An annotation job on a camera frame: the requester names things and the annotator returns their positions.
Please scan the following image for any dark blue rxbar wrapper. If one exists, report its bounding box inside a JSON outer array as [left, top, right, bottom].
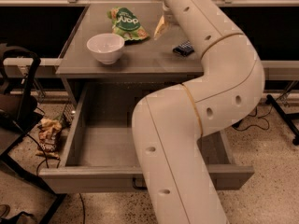
[[173, 41, 194, 57]]

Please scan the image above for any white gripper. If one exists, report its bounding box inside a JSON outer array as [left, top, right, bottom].
[[154, 2, 178, 40]]

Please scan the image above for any black stand base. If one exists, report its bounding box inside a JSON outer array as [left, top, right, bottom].
[[266, 94, 299, 146]]

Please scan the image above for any green chip bag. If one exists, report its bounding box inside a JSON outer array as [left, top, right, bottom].
[[107, 7, 150, 41]]

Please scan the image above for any black floor cable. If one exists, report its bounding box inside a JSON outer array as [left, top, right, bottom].
[[36, 133, 87, 224]]

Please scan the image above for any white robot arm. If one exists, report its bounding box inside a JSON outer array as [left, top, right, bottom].
[[132, 0, 265, 224]]

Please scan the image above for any black drawer handle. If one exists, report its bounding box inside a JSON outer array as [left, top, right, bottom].
[[132, 177, 147, 190]]

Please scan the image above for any black cart frame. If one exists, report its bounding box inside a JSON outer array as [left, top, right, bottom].
[[0, 43, 65, 224]]

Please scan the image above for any white ceramic bowl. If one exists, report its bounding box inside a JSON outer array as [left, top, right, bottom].
[[86, 34, 125, 64]]

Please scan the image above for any brown snack bag on floor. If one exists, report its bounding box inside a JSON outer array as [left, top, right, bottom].
[[36, 119, 62, 160]]

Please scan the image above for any grey metal cabinet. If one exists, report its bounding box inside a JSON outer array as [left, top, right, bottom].
[[57, 0, 203, 102]]

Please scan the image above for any black power adapter with cable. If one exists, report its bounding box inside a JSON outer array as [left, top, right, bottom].
[[232, 107, 272, 132]]

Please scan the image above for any grey open top drawer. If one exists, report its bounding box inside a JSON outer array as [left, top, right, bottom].
[[38, 79, 255, 195]]

